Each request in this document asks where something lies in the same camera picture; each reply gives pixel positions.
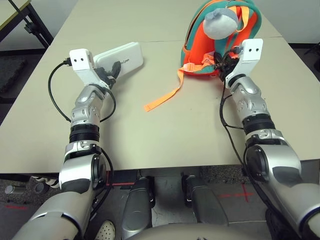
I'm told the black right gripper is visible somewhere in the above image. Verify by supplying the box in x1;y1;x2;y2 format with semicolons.
214;51;241;75

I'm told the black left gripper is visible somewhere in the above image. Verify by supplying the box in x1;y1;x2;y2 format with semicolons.
96;61;123;87

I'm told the white hard pencil case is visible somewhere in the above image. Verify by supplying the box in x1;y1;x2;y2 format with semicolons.
92;41;145;78

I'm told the orange teal child backpack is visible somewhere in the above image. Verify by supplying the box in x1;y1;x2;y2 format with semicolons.
143;0;263;113

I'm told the grey plush ball zipper pendant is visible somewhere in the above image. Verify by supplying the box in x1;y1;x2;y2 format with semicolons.
203;7;238;40

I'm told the white black striped object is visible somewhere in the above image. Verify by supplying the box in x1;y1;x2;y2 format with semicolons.
32;176;61;190

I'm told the grey left robot leg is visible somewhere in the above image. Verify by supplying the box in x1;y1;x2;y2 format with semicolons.
121;176;155;238

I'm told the grey robot leg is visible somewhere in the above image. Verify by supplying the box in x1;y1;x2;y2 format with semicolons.
181;174;230;227
121;176;155;238

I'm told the grey metal cylinder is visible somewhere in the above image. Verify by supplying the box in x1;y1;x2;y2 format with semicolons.
34;183;48;195
4;184;20;196

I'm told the grey right robot leg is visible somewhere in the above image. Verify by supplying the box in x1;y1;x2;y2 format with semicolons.
181;174;230;227

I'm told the white perforated shoe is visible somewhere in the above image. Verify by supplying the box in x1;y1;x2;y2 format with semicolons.
96;219;116;240

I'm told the beige robot torso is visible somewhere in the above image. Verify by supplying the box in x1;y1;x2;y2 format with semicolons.
129;223;273;240

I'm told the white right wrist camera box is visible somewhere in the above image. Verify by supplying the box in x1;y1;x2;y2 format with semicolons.
224;38;264;88

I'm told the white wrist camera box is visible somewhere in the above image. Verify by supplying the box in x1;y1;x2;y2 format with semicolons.
224;38;264;88
69;48;111;90

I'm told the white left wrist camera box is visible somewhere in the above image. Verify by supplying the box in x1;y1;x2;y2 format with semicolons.
69;48;111;90

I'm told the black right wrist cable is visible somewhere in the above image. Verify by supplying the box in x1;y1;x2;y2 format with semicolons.
218;46;278;240

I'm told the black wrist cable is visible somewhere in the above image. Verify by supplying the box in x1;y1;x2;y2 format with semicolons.
218;46;278;240
47;57;118;221

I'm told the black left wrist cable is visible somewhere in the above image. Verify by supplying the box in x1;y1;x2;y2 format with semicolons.
47;57;118;221

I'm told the black metal table frame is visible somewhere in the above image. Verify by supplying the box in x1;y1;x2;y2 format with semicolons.
0;0;55;50

